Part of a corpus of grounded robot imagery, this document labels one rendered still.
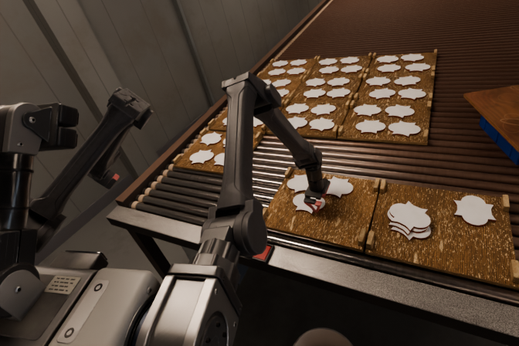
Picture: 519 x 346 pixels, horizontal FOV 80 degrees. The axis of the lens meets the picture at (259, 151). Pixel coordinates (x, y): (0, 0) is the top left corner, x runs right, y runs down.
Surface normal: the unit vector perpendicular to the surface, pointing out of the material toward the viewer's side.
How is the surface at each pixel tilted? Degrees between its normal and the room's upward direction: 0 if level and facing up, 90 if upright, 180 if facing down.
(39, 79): 90
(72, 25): 90
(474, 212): 0
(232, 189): 28
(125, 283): 0
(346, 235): 0
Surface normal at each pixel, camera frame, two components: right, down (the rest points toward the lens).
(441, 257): -0.22, -0.79
